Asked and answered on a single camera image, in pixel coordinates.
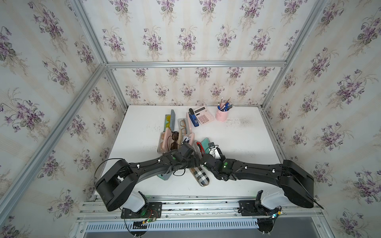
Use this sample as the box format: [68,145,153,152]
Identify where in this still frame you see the pink case white glasses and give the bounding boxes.
[181,133,195,146]

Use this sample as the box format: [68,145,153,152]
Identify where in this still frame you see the black tan glasses case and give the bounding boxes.
[211,147,226,161]

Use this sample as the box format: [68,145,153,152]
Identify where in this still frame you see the grey glasses case red glasses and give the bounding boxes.
[201,137,210,154]

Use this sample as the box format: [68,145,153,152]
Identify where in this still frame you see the plaid glasses case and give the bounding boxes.
[189,166,210,187]

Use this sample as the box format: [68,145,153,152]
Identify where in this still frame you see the teal glasses case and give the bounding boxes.
[157,172,172,180]

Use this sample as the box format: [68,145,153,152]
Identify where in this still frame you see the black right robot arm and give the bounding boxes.
[200,154,315,208]

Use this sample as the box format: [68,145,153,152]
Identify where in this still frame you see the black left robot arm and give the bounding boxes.
[95,143,200,212]

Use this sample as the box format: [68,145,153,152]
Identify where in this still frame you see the pink glasses case left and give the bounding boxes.
[157,128,172,154]

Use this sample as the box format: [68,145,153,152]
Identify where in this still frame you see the pink grey case back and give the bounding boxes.
[178,113,192,137]

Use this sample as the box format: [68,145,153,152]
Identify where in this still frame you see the grey case yellow lining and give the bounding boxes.
[164,109,176,131]

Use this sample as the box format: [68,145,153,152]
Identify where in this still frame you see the red sunglasses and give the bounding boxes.
[196,141,205,157]

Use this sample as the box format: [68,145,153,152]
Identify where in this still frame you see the brown sunglasses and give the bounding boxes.
[168,131,179,150]

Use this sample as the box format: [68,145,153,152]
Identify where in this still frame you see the pink calculator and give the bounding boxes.
[194,106,214,125]

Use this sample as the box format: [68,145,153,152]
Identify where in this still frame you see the blue stapler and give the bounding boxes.
[189,108,199,127]

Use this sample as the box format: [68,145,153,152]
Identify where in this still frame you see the pink pen cup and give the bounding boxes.
[215,110,229,122]

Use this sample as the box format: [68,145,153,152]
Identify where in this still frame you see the brown frame glasses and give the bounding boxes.
[179,119,188,135]

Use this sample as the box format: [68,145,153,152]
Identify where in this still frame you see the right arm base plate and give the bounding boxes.
[238,200,282,217]

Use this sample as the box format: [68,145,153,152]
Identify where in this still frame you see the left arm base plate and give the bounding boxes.
[121,202,163,219]

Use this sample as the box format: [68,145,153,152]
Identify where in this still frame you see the aluminium rail frame front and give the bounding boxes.
[69,196,334,238]

